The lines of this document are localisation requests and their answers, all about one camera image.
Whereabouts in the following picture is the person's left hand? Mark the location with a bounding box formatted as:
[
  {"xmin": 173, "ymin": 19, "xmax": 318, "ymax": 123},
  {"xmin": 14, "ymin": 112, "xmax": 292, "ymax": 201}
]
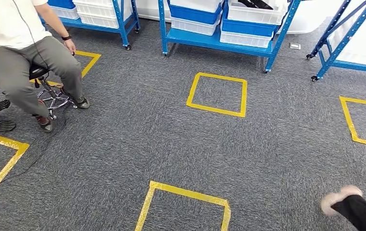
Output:
[{"xmin": 63, "ymin": 38, "xmax": 77, "ymax": 57}]

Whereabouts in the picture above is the blue steel shelf rack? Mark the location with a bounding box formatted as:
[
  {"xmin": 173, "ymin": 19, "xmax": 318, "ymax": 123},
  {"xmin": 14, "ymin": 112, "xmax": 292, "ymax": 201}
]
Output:
[
  {"xmin": 157, "ymin": 0, "xmax": 301, "ymax": 75},
  {"xmin": 39, "ymin": 0, "xmax": 141, "ymax": 51},
  {"xmin": 305, "ymin": 0, "xmax": 366, "ymax": 83}
]

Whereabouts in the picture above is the black part inside crate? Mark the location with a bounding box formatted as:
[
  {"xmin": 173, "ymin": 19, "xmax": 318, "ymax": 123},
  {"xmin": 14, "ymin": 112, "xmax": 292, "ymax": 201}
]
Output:
[{"xmin": 237, "ymin": 0, "xmax": 274, "ymax": 10}]

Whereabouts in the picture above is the person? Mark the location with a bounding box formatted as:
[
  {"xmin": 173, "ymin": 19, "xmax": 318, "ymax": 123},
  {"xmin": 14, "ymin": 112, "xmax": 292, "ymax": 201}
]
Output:
[
  {"xmin": 0, "ymin": 0, "xmax": 91, "ymax": 134},
  {"xmin": 320, "ymin": 185, "xmax": 366, "ymax": 231}
]

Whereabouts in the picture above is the black stool with chrome base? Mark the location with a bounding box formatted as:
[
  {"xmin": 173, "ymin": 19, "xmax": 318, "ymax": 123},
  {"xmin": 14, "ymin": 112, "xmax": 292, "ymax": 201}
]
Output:
[{"xmin": 28, "ymin": 63, "xmax": 79, "ymax": 121}]

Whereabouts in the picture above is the blue plastic crate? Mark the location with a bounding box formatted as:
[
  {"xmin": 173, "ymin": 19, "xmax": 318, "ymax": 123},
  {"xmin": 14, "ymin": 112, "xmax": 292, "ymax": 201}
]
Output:
[
  {"xmin": 169, "ymin": 3, "xmax": 223, "ymax": 26},
  {"xmin": 47, "ymin": 0, "xmax": 76, "ymax": 10},
  {"xmin": 221, "ymin": 9, "xmax": 279, "ymax": 38}
]

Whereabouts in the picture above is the yellow floor tape marking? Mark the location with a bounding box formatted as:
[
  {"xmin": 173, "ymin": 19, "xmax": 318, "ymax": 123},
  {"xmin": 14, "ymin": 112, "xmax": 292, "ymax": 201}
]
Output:
[{"xmin": 339, "ymin": 95, "xmax": 366, "ymax": 150}]

